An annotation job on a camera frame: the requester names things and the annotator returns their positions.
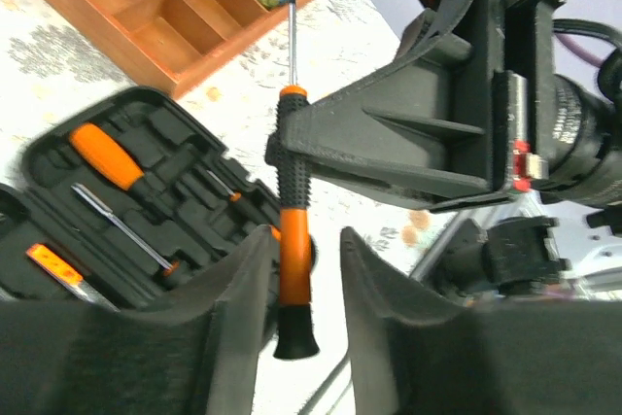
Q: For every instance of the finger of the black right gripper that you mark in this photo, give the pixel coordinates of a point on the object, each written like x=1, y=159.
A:
x=409, y=197
x=413, y=122

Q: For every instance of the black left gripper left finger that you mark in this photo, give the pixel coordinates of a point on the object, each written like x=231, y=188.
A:
x=195, y=351

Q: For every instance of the orange compartment tray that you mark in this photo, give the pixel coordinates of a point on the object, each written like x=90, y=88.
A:
x=170, y=44

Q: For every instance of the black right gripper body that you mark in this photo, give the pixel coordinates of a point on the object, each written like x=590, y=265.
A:
x=549, y=133

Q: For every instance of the black orange handled screwdriver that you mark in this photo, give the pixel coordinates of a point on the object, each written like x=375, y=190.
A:
x=171, y=273

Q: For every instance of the small black orange case screwdriver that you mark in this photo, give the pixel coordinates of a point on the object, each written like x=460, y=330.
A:
x=217, y=182

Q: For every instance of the black plastic tool case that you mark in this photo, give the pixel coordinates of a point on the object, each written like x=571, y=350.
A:
x=189, y=220

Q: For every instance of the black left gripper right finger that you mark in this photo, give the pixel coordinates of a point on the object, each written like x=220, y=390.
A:
x=413, y=351

